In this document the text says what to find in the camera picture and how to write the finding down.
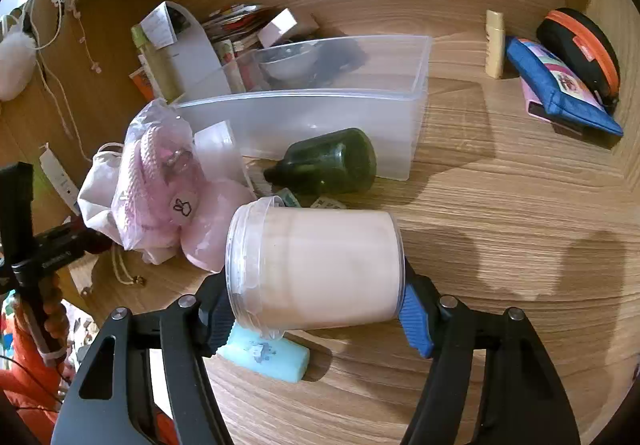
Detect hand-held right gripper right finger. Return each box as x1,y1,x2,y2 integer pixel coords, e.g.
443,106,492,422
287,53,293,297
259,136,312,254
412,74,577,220
397,259,583,445

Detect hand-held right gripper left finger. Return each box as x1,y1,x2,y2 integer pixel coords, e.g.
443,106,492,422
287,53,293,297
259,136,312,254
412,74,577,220
50,270,237,445

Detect clear jar with pale cream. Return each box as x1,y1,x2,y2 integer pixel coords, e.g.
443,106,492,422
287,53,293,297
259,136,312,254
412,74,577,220
225,196,406,342

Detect clear plastic storage box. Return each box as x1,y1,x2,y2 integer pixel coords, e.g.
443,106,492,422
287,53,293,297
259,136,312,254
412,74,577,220
174,35,434,182

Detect wooden desktop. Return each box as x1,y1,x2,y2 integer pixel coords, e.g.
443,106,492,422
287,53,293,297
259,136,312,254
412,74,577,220
70,0,640,445

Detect person's left hand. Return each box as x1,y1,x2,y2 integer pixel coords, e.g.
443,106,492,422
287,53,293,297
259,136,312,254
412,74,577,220
42,275,72,367

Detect white power strip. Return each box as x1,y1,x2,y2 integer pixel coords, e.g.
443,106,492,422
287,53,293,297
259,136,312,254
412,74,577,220
39,142,82,216

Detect light blue eraser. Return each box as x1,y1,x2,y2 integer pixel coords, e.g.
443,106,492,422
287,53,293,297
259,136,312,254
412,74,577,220
222,325,311,384

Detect small printed packets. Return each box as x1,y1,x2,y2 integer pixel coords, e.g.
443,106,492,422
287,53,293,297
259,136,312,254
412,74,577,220
272,187,349,212

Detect orange clothing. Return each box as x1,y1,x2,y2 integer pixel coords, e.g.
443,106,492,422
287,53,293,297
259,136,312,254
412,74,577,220
0,315,78,445

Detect white fluffy object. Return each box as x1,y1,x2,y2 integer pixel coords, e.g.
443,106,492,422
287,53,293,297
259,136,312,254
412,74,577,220
0,29,39,102

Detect dark green glass bottle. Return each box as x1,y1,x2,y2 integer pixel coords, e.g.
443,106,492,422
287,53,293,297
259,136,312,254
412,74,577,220
263,128,378,198

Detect white receipt paper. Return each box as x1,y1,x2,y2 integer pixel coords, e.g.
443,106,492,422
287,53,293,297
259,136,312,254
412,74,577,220
139,5,177,49

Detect white bowl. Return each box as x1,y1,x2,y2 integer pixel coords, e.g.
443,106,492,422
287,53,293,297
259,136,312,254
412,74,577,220
257,42,319,82

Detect blue pencil case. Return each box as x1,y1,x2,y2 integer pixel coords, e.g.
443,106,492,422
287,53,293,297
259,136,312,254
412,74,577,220
504,36,625,137

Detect cream tube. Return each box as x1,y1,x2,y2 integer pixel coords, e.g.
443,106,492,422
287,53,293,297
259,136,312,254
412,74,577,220
484,10,506,79

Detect small white box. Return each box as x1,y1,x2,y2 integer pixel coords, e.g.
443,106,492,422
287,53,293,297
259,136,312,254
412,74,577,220
258,8,302,49

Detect black and orange round case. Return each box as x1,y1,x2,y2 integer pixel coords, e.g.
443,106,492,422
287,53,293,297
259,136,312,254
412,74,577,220
536,8,621,112

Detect white drawstring pouch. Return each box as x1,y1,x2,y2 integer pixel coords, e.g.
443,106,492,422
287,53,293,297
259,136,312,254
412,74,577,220
77,142,132,246

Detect white cord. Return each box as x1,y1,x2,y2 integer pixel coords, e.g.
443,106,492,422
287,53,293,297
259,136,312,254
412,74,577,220
20,0,101,141

